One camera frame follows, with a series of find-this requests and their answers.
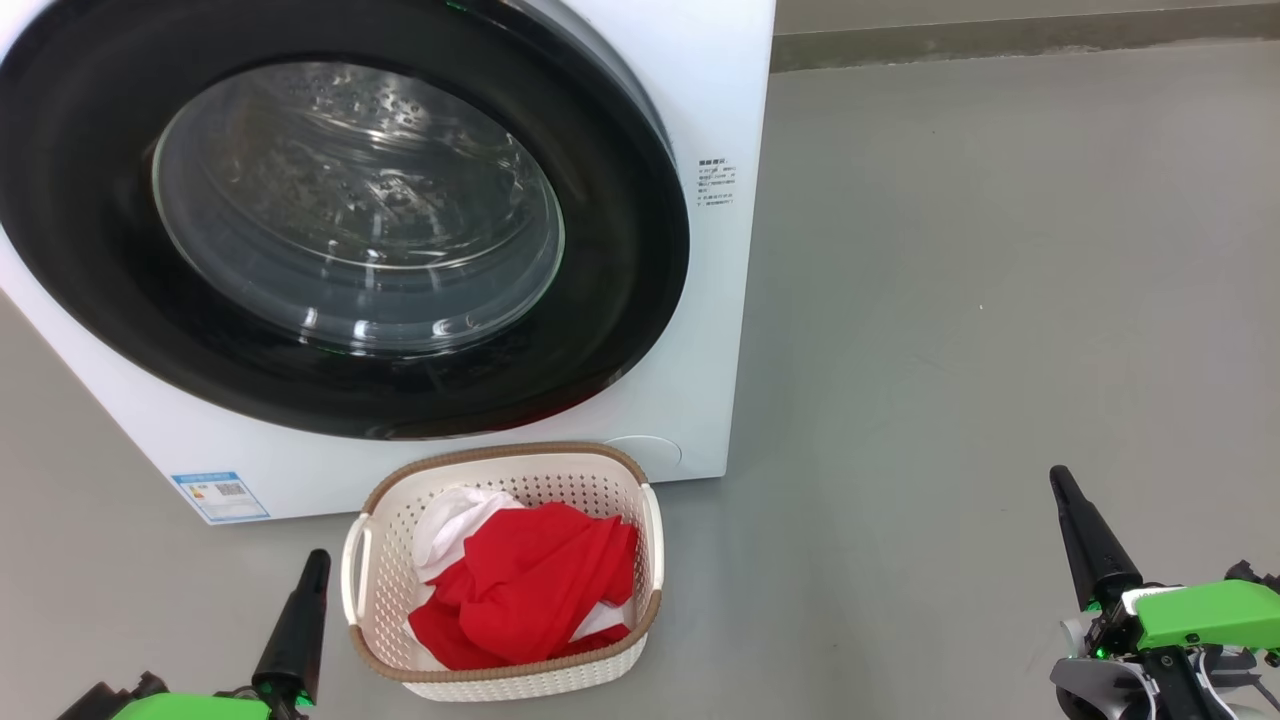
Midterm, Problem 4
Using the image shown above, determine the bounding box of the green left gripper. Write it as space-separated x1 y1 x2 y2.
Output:
110 547 333 720

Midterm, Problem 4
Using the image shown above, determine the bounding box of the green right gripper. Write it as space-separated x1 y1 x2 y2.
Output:
1048 465 1280 720

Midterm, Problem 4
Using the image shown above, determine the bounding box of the red and white garment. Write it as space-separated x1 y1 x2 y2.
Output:
408 487 639 671

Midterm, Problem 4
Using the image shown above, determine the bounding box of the black round glass washer door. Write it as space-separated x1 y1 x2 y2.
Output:
0 0 691 441

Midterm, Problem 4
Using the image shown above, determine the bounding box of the cream perforated basket brown rim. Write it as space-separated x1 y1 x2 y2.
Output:
341 441 665 702

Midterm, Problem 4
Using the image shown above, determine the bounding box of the white front-load washing machine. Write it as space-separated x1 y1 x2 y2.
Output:
0 0 777 525

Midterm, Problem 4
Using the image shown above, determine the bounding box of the blue energy label sticker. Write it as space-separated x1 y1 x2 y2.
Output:
170 471 271 525

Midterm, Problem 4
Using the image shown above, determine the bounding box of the round white filter cover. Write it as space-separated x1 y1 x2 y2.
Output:
603 435 684 479

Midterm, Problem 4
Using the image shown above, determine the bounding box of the small printed text label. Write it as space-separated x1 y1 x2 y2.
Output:
698 157 739 208

